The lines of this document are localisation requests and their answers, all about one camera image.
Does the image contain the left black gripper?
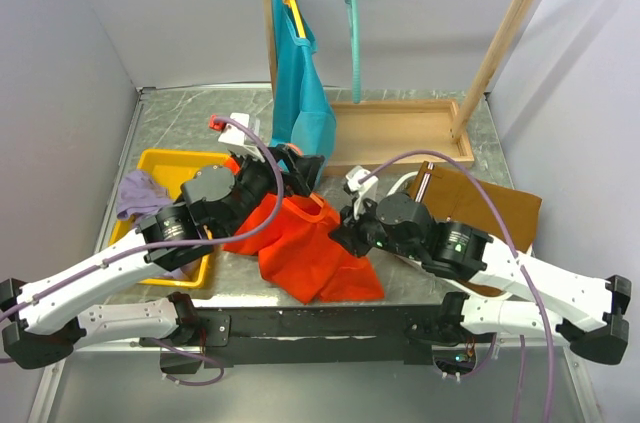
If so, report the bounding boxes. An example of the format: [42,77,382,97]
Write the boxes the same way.
[218,142,324,239]

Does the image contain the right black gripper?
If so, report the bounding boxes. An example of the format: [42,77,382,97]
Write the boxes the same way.
[328,195,423,261]

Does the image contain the orange t shirt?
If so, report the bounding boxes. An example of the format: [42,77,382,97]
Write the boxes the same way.
[224,196,385,304]

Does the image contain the orange plastic hanger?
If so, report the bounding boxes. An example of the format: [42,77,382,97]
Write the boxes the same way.
[284,178,327,223]

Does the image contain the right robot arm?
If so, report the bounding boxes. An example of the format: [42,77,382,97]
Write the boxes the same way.
[329,193,631,365]

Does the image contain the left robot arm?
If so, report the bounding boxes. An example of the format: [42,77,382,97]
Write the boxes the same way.
[1,144,325,369]

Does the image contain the blue t shirt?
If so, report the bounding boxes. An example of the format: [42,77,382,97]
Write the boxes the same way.
[271,0,337,160]

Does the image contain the purple t shirt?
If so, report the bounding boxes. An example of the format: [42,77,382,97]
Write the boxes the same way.
[116,168,201,282]

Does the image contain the teal plastic hanger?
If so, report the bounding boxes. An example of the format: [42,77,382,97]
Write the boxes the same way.
[344,0,361,104]

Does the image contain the wooden clothes rack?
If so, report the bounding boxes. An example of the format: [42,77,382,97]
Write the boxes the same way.
[262,0,534,175]

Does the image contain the white plastic basket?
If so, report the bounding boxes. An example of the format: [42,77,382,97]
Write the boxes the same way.
[387,171,512,301]

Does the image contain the black base beam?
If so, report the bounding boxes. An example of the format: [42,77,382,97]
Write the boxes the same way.
[138,305,496,370]

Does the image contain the brown shorts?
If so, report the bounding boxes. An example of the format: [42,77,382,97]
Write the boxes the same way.
[407,160,544,297]

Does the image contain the yellow plastic tray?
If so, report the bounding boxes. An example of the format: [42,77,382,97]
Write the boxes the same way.
[137,148,229,291]

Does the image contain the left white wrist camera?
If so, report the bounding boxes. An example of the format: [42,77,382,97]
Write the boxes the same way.
[209,112,265,162]

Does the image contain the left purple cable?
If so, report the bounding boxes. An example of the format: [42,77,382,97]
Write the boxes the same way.
[0,115,286,388]

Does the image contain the aluminium frame rail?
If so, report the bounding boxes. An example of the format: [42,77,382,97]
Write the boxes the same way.
[29,345,600,422]

